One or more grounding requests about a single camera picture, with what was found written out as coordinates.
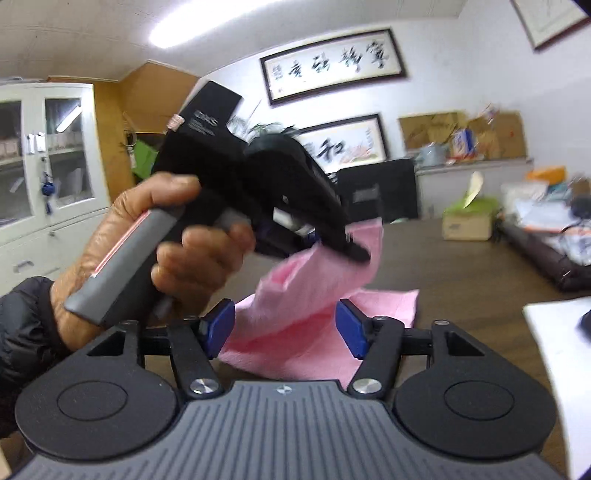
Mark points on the black office chair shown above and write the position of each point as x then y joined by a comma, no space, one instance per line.
386,190

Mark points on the green tissue box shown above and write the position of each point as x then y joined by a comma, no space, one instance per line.
471,218

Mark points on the long framed calligraphy scroll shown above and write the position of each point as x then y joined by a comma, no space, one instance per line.
332,64

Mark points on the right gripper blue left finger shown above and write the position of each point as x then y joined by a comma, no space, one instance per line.
193,343

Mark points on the white tall cabinet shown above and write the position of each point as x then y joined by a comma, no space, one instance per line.
53,192

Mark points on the framed calligraphy lotus picture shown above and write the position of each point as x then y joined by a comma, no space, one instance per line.
346,143

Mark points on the pink towel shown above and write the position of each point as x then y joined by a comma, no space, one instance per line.
286,329

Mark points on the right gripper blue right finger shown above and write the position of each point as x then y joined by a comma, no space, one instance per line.
377,343

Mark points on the person left hand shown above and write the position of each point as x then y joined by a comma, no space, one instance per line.
149,245

